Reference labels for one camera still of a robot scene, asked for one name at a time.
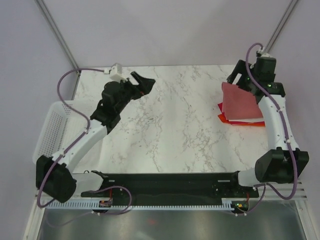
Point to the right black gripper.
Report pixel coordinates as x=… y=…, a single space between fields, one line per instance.
x=238 y=69

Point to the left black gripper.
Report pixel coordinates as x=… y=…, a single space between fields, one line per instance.
x=146 y=84

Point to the pink t shirt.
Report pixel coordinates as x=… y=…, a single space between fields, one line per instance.
x=238 y=103

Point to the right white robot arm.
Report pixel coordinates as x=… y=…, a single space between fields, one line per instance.
x=284 y=161

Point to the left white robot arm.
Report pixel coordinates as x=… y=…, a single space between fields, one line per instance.
x=54 y=173

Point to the red folded t shirt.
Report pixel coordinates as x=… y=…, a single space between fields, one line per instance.
x=220 y=106

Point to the white folded t shirt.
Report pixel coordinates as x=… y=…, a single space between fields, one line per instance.
x=250 y=120

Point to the orange folded t shirt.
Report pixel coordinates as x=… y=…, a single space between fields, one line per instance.
x=240 y=123

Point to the white plastic basket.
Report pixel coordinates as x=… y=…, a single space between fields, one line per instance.
x=62 y=126

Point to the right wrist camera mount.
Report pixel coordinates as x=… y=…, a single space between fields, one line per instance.
x=261 y=53

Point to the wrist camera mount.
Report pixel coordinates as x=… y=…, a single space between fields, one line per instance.
x=261 y=53
x=115 y=73

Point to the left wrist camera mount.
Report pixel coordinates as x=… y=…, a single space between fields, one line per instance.
x=115 y=73

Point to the right aluminium frame post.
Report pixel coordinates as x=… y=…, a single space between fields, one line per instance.
x=281 y=24

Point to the aluminium frame post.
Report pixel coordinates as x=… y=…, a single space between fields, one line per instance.
x=281 y=24
x=44 y=10

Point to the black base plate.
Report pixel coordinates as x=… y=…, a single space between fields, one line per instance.
x=171 y=188

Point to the left aluminium frame post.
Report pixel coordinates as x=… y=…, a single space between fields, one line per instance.
x=44 y=10

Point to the white cable duct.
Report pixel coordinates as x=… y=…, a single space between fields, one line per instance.
x=223 y=204

